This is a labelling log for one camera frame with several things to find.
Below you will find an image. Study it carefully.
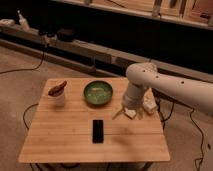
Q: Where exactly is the white paper cup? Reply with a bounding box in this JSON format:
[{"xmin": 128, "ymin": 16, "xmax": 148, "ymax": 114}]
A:
[{"xmin": 48, "ymin": 90, "xmax": 65, "ymax": 107}]

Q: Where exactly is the wooden shelf rail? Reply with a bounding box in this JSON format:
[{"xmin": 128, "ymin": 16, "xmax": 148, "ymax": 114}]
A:
[{"xmin": 0, "ymin": 25, "xmax": 213, "ymax": 82}]

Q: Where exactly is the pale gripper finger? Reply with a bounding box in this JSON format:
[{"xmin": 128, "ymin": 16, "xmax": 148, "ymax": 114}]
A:
[
  {"xmin": 112, "ymin": 107, "xmax": 124, "ymax": 120},
  {"xmin": 137, "ymin": 108, "xmax": 143, "ymax": 120}
]

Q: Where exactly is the white sponge block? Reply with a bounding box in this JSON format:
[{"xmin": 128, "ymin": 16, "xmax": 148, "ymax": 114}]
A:
[{"xmin": 125, "ymin": 109, "xmax": 136, "ymax": 119}]

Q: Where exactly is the black cable right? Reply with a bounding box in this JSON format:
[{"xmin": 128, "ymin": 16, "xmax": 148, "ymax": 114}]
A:
[{"xmin": 154, "ymin": 98, "xmax": 206, "ymax": 171}]

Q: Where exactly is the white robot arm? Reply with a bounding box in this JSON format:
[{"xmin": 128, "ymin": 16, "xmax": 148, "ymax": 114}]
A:
[{"xmin": 121, "ymin": 63, "xmax": 213, "ymax": 117}]

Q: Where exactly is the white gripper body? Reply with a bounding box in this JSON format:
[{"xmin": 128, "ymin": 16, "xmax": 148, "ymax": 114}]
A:
[{"xmin": 122, "ymin": 83, "xmax": 147, "ymax": 110}]

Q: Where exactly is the green ceramic bowl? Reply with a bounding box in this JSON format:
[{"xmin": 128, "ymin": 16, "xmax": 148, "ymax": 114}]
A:
[{"xmin": 83, "ymin": 80, "xmax": 113, "ymax": 106}]

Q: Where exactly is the white spray bottle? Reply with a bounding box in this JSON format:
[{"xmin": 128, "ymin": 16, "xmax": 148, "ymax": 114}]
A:
[{"xmin": 17, "ymin": 11, "xmax": 30, "ymax": 31}]

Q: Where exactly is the black device on ledge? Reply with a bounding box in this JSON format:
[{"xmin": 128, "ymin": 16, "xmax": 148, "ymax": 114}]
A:
[{"xmin": 57, "ymin": 29, "xmax": 75, "ymax": 42}]

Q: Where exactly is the brown sausage in cup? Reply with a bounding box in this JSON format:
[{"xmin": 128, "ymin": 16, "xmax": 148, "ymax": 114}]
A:
[{"xmin": 48, "ymin": 81, "xmax": 67, "ymax": 96}]

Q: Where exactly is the black smartphone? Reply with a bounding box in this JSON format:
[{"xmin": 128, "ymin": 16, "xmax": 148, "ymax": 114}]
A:
[{"xmin": 92, "ymin": 120, "xmax": 104, "ymax": 143}]

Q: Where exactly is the black floor cable left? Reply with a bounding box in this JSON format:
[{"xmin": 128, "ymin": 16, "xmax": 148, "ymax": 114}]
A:
[{"xmin": 0, "ymin": 44, "xmax": 46, "ymax": 75}]

